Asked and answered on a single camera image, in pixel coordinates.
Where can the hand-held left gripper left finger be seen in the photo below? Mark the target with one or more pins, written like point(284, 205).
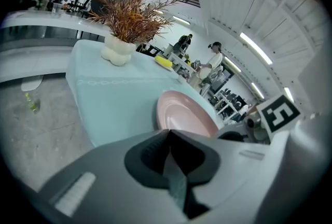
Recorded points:
point(145, 163)

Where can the long ceiling light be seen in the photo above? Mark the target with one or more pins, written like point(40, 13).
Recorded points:
point(288, 94)
point(181, 20)
point(257, 90)
point(255, 48)
point(232, 64)
point(158, 11)

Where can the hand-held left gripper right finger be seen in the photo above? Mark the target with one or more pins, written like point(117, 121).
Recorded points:
point(199, 160)

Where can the clear plastic cup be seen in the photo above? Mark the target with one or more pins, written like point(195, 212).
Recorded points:
point(57, 7)

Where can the white metal shelf rack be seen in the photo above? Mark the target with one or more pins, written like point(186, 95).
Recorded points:
point(39, 16)

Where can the light blue tablecloth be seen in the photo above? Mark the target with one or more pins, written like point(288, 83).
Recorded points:
point(116, 103)

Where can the pink plate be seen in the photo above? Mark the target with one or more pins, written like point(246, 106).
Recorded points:
point(184, 114)

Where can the white square table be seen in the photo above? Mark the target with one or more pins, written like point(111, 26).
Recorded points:
point(181, 62)

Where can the white oval board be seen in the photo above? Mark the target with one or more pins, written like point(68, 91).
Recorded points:
point(31, 84)

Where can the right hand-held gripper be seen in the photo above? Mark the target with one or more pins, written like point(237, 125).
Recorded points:
point(278, 114)

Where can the brown plant in white vase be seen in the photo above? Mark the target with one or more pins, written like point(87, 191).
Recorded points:
point(129, 18)

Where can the green plastic bottle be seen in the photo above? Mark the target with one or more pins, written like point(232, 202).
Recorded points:
point(32, 103)

